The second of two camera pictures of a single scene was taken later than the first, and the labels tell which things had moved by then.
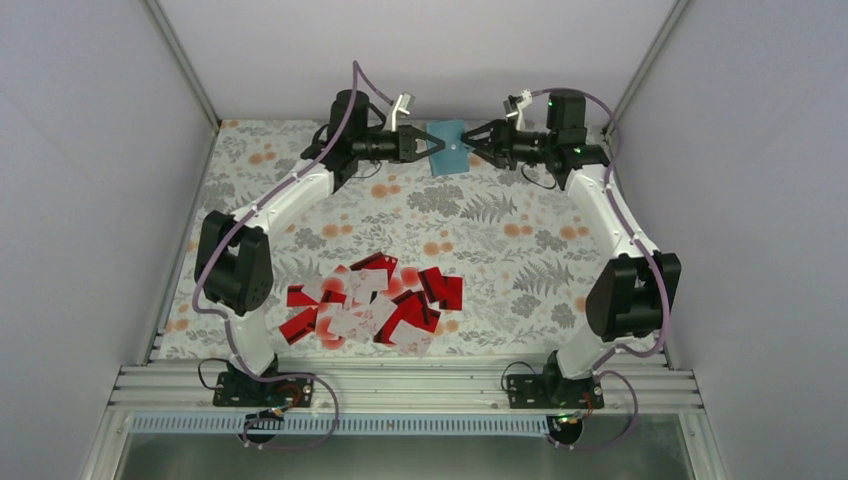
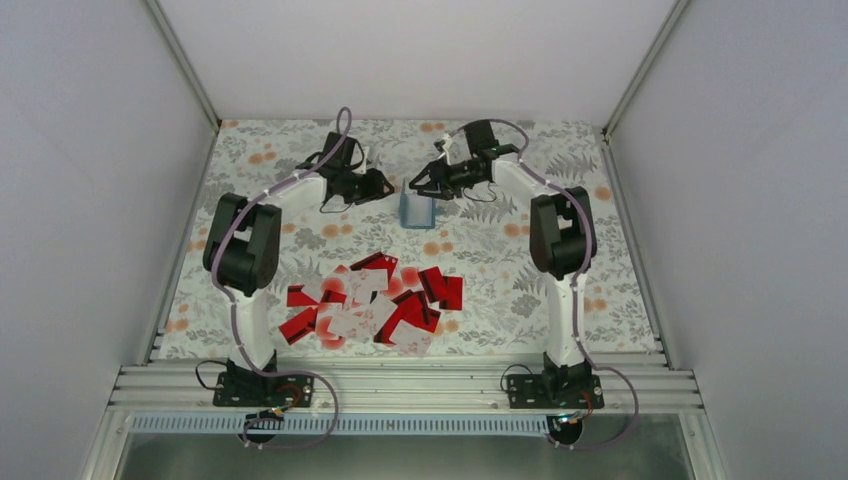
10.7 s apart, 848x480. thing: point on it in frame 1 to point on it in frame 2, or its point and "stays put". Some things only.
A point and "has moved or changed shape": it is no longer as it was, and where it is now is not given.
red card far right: x=451 y=297 stays put
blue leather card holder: x=454 y=156 has moved or changed shape
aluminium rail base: x=397 y=389 stays put
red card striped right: x=433 y=284 stays put
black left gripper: x=406 y=143 to x=374 y=188
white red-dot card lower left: x=325 y=311 stays put
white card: x=365 y=280 stays put
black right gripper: x=501 y=143 to x=438 y=175
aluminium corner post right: x=670 y=21 stays put
